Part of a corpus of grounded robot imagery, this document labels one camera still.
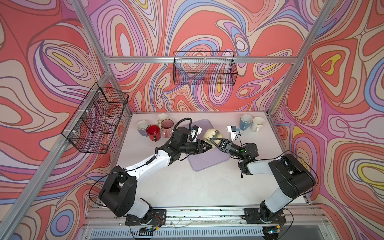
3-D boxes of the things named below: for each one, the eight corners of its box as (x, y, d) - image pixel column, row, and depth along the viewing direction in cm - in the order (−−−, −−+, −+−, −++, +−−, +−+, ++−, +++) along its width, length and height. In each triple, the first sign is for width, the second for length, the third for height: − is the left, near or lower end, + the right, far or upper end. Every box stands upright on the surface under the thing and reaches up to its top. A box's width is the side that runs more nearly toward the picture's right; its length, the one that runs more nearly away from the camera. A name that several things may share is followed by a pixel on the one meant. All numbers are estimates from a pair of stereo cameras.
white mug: (245, 131, 109) (249, 123, 102) (252, 123, 114) (256, 114, 107) (254, 136, 106) (259, 128, 99) (261, 128, 111) (266, 119, 104)
